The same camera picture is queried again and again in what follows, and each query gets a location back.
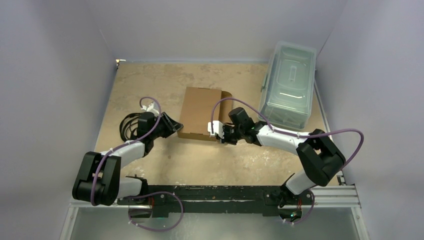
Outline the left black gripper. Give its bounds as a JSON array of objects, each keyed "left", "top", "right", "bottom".
[{"left": 149, "top": 112, "right": 182, "bottom": 140}]

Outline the brown cardboard box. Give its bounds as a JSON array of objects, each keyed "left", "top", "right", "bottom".
[{"left": 177, "top": 86, "right": 233, "bottom": 142}]

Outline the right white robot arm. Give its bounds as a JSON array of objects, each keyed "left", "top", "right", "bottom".
[{"left": 207, "top": 107, "right": 346, "bottom": 204}]

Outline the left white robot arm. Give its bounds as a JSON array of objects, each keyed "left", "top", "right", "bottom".
[{"left": 72, "top": 112, "right": 184, "bottom": 206}]

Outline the clear plastic storage bin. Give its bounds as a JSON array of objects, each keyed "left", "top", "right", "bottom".
[{"left": 257, "top": 41, "right": 317, "bottom": 130}]

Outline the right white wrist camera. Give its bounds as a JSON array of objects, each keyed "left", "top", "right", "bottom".
[{"left": 207, "top": 120, "right": 224, "bottom": 139}]

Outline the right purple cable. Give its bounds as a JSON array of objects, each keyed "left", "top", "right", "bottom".
[{"left": 210, "top": 97, "right": 365, "bottom": 226}]

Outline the black coiled cable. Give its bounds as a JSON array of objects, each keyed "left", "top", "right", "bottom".
[{"left": 119, "top": 112, "right": 143, "bottom": 143}]

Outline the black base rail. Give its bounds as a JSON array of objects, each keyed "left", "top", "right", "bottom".
[{"left": 117, "top": 184, "right": 313, "bottom": 220}]

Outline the aluminium frame rail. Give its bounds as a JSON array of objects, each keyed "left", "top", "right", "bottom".
[{"left": 60, "top": 185, "right": 369, "bottom": 240}]

